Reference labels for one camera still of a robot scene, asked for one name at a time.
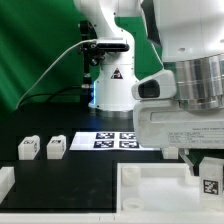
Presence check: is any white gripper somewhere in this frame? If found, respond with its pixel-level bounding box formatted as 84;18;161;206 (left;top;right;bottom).
133;100;224;175

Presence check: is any white square table top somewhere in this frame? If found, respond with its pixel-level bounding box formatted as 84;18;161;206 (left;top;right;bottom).
115;163;224;224

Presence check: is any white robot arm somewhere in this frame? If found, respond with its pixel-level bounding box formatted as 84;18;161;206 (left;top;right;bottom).
73;0;224;149

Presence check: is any white marker sheet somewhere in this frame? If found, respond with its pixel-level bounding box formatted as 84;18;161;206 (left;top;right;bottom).
70;131;152;151

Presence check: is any white left obstacle block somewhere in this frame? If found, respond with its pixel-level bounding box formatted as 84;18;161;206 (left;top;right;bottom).
0;167;15;204

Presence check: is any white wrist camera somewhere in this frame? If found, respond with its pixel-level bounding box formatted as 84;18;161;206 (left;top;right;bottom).
131;69;177;100

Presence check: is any black cable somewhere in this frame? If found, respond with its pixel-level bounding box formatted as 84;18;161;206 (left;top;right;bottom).
16;85;84;109

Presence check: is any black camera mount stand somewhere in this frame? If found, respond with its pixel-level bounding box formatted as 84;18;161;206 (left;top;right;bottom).
79;20;105;106

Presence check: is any grey cable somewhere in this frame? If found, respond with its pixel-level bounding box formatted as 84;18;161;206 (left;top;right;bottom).
14;38;98;110

